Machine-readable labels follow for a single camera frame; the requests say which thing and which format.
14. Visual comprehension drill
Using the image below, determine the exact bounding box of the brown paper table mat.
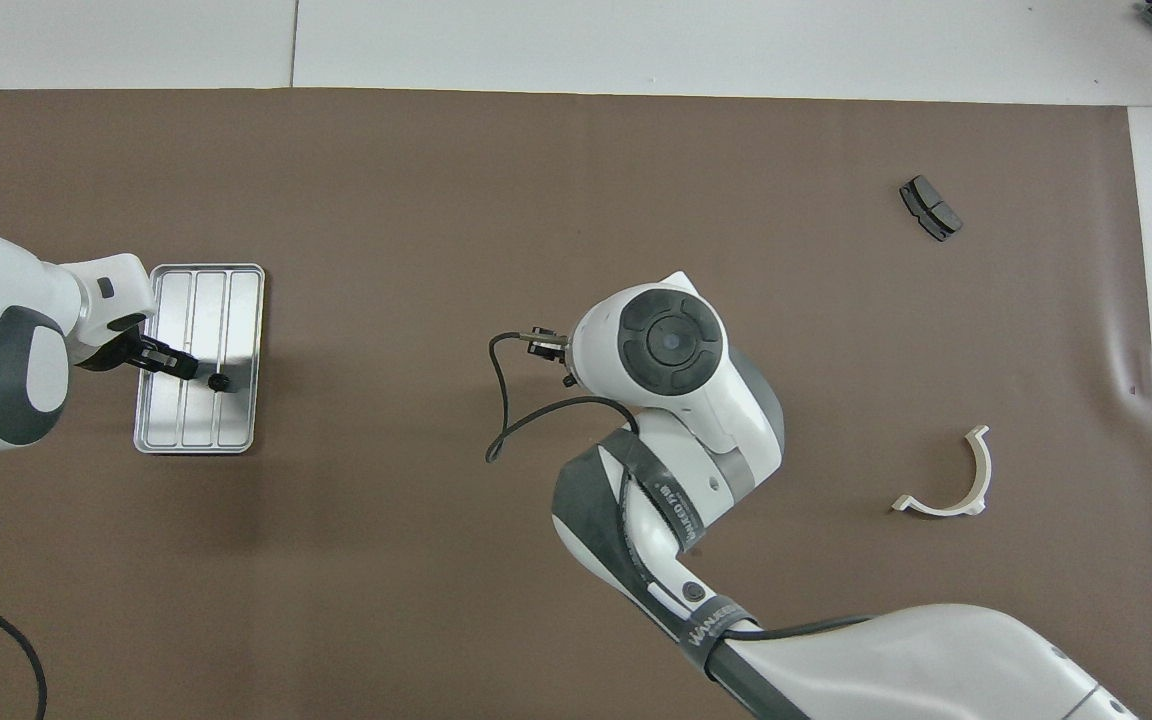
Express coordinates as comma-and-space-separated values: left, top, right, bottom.
0, 88, 1152, 720

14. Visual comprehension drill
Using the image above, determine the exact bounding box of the short dark brake pad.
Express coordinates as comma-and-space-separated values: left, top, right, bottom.
899, 175, 964, 243

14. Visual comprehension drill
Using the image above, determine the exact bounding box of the white curved plastic bracket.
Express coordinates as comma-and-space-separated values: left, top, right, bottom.
891, 425, 993, 518

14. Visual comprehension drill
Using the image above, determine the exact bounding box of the silver metal tray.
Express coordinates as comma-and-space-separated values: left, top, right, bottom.
133, 263, 267, 456

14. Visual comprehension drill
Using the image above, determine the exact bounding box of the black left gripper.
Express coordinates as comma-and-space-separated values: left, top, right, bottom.
76, 318, 202, 383

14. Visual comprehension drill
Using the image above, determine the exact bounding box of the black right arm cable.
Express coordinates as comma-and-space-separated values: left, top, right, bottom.
484, 328, 877, 643

